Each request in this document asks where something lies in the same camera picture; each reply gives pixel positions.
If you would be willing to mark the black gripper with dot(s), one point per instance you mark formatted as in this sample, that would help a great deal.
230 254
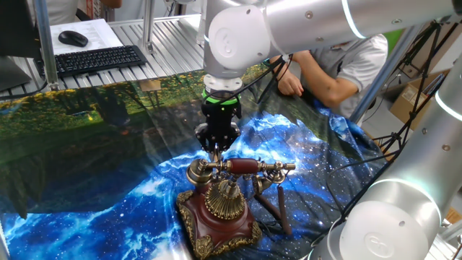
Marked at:
221 113

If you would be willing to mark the red brass rotary phone base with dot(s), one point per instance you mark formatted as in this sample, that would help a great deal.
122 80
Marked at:
220 231

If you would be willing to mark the person's right forearm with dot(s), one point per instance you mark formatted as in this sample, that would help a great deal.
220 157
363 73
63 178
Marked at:
283 66

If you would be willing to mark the person's left forearm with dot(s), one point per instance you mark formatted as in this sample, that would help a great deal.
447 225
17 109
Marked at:
325 83

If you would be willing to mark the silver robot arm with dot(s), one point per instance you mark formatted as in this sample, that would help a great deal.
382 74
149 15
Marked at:
288 29

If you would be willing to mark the red brass phone handset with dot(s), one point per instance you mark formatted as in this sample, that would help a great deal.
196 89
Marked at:
243 166

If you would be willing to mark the person's right hand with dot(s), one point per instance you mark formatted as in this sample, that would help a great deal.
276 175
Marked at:
290 86

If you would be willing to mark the small brown paper tag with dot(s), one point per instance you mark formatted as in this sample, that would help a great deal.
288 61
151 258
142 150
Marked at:
150 85

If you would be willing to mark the galaxy landscape printed cloth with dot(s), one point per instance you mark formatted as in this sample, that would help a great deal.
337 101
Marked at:
90 151

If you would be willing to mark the black computer keyboard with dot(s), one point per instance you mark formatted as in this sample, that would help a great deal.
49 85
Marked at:
94 59

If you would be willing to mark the person in grey shirt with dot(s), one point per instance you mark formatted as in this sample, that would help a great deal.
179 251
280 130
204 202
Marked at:
353 61

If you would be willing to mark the white paper sheet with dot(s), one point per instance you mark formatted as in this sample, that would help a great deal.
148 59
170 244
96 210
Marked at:
97 34

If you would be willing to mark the black computer mouse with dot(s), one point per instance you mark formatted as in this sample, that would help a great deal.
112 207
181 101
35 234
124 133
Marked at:
73 38

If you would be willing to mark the cardboard box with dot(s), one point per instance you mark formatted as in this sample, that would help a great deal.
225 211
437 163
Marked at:
404 104

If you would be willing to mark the person in white shirt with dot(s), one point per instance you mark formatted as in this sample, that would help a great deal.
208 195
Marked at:
65 11

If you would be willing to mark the black computer monitor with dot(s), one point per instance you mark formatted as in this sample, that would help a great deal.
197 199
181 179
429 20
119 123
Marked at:
14 29

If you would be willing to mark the aluminium frame post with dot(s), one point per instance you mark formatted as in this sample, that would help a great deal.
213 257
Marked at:
45 43
382 79
148 25

